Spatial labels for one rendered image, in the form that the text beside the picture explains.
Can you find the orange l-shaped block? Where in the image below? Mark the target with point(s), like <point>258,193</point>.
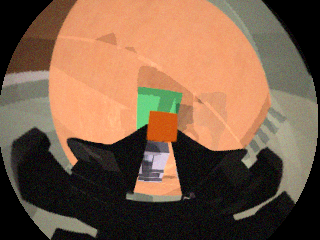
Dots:
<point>162,126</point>

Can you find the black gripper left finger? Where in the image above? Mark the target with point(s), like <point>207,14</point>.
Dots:
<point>122,158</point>

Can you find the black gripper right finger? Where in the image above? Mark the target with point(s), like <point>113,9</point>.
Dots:
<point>195,163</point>

